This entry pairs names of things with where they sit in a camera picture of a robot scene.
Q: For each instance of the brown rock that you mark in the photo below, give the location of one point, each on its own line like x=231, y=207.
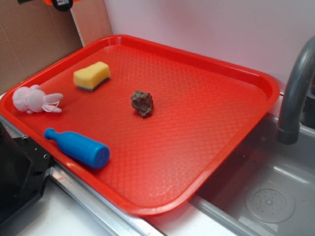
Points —
x=142, y=102

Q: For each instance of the orange toy carrot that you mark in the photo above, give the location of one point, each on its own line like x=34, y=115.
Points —
x=49, y=2

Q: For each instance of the red plastic tray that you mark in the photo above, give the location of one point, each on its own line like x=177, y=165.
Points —
x=203, y=108

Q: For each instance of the yellow sponge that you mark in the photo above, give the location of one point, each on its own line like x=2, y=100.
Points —
x=92, y=76

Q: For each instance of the brown cardboard panel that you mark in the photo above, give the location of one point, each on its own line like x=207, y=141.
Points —
x=34, y=35

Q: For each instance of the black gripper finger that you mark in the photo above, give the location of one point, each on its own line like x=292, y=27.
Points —
x=62, y=5

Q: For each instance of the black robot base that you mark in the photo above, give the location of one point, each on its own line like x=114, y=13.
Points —
x=24, y=168

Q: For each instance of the grey plastic sink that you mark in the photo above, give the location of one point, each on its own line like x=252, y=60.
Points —
x=264, y=188

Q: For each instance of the blue toy bottle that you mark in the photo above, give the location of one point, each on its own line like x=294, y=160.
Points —
x=81, y=148

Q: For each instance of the pink plush bunny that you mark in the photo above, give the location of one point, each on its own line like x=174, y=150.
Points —
x=33, y=100

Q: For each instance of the grey faucet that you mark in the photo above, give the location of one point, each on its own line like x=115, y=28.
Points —
x=298, y=104

